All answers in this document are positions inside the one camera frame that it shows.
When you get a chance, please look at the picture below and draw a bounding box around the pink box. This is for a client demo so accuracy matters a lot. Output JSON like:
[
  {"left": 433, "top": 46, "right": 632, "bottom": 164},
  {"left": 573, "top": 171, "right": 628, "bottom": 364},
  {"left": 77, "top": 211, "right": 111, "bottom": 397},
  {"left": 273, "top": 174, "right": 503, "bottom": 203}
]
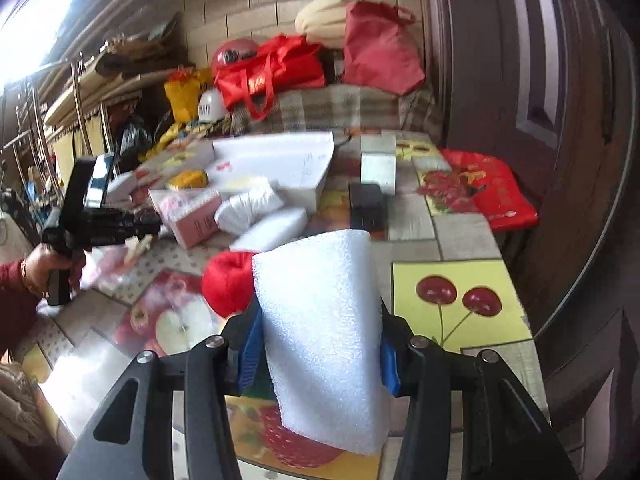
[{"left": 159, "top": 191, "right": 223, "bottom": 250}]

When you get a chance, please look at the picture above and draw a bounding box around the red tote bag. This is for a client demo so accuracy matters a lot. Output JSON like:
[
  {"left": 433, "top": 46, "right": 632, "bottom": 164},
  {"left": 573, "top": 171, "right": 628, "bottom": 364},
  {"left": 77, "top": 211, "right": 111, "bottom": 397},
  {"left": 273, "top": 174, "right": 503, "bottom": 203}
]
[{"left": 214, "top": 35, "right": 328, "bottom": 122}]

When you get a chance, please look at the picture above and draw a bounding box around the white foam block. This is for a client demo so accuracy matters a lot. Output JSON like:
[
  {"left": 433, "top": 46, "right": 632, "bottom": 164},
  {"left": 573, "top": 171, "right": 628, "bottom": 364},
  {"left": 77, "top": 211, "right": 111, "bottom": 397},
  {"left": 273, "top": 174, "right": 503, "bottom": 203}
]
[{"left": 229, "top": 207, "right": 308, "bottom": 253}]

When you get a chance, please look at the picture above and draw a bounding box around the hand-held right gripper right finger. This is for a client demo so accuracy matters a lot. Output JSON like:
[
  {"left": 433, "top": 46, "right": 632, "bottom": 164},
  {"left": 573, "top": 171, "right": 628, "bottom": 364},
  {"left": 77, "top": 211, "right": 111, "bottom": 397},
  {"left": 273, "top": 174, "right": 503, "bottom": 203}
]
[{"left": 379, "top": 299, "right": 587, "bottom": 480}]

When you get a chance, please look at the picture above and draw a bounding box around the brown wooden door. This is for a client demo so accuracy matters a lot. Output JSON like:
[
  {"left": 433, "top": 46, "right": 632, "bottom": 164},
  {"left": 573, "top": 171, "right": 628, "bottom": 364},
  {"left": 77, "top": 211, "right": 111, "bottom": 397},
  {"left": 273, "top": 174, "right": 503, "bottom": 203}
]
[{"left": 424, "top": 0, "right": 640, "bottom": 416}]

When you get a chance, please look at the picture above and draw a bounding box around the dark red cloth bag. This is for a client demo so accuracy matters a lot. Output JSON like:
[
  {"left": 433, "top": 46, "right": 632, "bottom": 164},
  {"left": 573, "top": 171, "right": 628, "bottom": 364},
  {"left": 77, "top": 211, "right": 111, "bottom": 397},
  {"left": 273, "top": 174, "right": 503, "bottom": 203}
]
[{"left": 342, "top": 0, "right": 427, "bottom": 97}]

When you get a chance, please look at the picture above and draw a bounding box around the white flat box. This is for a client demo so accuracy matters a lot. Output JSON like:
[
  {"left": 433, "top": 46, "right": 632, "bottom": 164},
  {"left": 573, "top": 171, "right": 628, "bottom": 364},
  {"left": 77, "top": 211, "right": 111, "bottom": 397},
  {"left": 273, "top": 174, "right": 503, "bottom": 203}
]
[{"left": 106, "top": 170, "right": 168, "bottom": 207}]

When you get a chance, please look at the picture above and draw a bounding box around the white foam sheet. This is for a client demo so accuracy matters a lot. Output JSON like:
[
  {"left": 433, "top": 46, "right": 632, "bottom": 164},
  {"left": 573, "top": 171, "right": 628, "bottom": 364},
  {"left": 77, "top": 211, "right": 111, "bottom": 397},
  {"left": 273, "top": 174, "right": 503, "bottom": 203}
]
[{"left": 251, "top": 229, "right": 392, "bottom": 457}]

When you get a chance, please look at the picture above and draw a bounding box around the stack of cardboard sheets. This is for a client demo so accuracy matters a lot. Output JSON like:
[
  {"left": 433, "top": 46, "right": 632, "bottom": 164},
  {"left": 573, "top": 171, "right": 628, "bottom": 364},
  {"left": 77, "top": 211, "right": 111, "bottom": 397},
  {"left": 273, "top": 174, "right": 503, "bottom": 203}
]
[{"left": 42, "top": 15, "right": 196, "bottom": 128}]

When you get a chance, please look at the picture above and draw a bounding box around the red yarn ball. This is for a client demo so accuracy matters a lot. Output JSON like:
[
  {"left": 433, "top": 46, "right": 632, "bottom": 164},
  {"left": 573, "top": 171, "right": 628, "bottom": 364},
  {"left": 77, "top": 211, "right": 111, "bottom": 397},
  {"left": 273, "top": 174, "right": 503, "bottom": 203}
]
[{"left": 201, "top": 251, "right": 259, "bottom": 319}]

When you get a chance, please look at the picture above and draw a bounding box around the plaid blanket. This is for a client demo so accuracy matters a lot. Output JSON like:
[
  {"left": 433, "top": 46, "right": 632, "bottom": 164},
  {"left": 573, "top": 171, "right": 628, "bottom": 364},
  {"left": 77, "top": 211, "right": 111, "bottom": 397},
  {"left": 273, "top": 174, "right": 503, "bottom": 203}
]
[{"left": 230, "top": 82, "right": 446, "bottom": 143}]

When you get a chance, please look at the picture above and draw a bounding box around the fruit printed tablecloth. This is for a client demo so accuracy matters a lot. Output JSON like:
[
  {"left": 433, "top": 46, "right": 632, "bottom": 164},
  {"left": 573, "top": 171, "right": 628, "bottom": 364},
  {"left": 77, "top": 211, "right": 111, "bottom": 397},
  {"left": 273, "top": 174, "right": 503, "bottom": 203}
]
[{"left": 10, "top": 129, "right": 553, "bottom": 480}]

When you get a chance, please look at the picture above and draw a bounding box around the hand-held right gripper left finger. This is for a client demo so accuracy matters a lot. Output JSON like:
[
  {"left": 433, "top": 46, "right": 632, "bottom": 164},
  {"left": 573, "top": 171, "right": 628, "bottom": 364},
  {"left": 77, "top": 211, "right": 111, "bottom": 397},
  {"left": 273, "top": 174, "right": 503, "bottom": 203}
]
[{"left": 56, "top": 305, "right": 265, "bottom": 480}]

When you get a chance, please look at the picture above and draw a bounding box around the small yellow box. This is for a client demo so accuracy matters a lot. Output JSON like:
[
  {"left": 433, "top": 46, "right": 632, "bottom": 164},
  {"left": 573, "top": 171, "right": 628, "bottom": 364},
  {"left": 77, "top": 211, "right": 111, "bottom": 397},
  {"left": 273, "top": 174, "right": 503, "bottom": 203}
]
[{"left": 166, "top": 170, "right": 208, "bottom": 192}]

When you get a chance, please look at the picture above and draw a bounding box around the yellow bag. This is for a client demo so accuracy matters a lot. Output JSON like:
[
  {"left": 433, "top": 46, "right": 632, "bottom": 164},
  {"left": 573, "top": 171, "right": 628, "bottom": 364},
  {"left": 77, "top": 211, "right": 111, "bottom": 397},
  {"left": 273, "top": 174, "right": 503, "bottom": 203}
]
[{"left": 164, "top": 69, "right": 213, "bottom": 123}]

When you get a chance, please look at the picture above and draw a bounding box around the white helmet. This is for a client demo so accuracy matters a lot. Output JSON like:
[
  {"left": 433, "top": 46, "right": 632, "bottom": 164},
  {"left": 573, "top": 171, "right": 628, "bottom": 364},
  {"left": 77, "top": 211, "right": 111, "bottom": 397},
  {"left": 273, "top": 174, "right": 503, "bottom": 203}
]
[{"left": 197, "top": 87, "right": 227, "bottom": 123}]

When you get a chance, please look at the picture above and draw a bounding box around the black plastic bag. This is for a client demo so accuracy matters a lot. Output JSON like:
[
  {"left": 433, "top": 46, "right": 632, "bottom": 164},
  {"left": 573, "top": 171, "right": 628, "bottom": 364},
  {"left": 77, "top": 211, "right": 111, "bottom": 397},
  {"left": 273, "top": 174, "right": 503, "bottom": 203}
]
[{"left": 112, "top": 110, "right": 153, "bottom": 171}]

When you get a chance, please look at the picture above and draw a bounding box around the metal rack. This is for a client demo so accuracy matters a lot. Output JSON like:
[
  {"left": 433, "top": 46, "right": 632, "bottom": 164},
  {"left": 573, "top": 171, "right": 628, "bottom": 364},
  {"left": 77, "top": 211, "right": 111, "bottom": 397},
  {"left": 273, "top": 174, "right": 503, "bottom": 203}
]
[{"left": 0, "top": 52, "right": 132, "bottom": 201}]

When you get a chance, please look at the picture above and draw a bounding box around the cream foam roll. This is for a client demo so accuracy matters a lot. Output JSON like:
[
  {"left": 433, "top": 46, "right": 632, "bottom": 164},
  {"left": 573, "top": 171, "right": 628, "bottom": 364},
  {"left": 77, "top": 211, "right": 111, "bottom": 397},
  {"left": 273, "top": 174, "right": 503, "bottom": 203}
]
[{"left": 294, "top": 0, "right": 362, "bottom": 45}]

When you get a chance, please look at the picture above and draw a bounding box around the red plastic bag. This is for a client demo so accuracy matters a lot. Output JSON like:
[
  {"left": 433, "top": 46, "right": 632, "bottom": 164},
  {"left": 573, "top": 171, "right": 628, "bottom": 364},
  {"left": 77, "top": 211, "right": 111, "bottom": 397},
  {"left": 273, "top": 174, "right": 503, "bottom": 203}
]
[{"left": 440, "top": 148, "right": 540, "bottom": 232}]

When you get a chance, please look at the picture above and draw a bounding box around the white plastic-wrapped bundle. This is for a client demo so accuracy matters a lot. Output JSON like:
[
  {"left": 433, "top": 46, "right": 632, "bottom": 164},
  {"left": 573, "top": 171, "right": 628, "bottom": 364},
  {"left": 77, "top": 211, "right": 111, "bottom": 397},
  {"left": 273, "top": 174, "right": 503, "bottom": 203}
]
[{"left": 214, "top": 187, "right": 285, "bottom": 236}]

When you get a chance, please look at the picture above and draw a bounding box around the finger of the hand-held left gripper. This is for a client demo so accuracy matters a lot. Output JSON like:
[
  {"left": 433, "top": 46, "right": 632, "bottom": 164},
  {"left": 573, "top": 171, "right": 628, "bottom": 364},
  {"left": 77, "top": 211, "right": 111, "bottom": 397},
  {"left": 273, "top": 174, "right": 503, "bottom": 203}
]
[{"left": 131, "top": 211, "right": 164, "bottom": 241}]

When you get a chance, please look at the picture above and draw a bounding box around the white cardboard box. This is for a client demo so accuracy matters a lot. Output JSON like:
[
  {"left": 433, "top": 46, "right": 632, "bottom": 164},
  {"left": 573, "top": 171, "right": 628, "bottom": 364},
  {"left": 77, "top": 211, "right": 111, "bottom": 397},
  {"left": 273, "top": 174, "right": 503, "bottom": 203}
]
[{"left": 206, "top": 131, "right": 336, "bottom": 212}]

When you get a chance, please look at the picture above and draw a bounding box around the red helmet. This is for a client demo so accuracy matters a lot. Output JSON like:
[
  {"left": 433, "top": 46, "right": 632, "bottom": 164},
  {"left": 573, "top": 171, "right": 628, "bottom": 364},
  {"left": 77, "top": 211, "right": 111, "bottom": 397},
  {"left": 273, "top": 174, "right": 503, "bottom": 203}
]
[{"left": 210, "top": 38, "right": 261, "bottom": 75}]

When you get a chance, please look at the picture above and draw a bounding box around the person's left hand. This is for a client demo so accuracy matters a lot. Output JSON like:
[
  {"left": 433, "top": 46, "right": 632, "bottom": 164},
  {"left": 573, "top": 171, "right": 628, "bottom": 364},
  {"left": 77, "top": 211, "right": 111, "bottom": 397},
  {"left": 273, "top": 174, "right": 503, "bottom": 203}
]
[{"left": 21, "top": 244, "right": 87, "bottom": 302}]

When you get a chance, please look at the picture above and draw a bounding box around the black box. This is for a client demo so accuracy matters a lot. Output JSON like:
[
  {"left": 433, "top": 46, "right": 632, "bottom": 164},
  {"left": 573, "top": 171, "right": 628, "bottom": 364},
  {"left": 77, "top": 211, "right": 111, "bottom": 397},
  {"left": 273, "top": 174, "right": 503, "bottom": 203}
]
[{"left": 348, "top": 182, "right": 388, "bottom": 231}]

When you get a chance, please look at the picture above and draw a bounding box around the silver metal box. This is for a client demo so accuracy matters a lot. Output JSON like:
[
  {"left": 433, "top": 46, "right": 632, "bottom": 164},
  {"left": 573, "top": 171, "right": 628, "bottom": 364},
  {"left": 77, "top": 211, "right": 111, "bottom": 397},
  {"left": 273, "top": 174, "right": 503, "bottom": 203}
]
[{"left": 360, "top": 151, "right": 398, "bottom": 196}]

